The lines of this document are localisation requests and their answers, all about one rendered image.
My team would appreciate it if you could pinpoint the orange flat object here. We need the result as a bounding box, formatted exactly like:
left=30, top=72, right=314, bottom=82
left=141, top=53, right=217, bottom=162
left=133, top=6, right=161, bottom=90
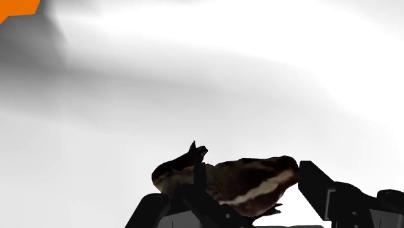
left=0, top=0, right=41, bottom=25

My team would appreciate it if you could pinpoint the brown striped animal figure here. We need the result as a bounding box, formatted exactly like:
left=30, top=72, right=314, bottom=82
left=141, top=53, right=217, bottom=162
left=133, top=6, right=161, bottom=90
left=151, top=140, right=300, bottom=225

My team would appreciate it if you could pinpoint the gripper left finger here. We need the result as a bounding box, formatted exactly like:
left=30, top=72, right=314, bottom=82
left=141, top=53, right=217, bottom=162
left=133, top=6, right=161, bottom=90
left=124, top=161, right=255, bottom=228

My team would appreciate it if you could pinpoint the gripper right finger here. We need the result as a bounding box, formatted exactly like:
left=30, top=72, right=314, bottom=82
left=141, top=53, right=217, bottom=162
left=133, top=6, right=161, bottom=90
left=297, top=160, right=404, bottom=228

